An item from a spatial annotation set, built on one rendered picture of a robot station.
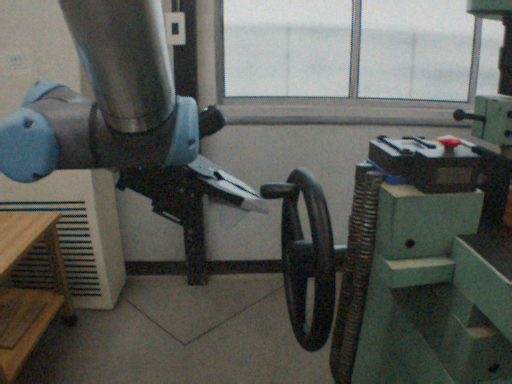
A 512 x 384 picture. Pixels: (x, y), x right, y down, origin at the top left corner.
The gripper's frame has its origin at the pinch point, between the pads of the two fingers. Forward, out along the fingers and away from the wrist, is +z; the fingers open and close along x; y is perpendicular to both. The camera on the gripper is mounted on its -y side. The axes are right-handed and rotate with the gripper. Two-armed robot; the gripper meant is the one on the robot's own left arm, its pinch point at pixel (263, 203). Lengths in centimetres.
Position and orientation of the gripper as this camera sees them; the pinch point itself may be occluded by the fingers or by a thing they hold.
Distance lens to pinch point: 60.1
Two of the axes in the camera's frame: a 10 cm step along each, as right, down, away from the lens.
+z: 8.6, 4.4, 2.7
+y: -5.1, 8.1, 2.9
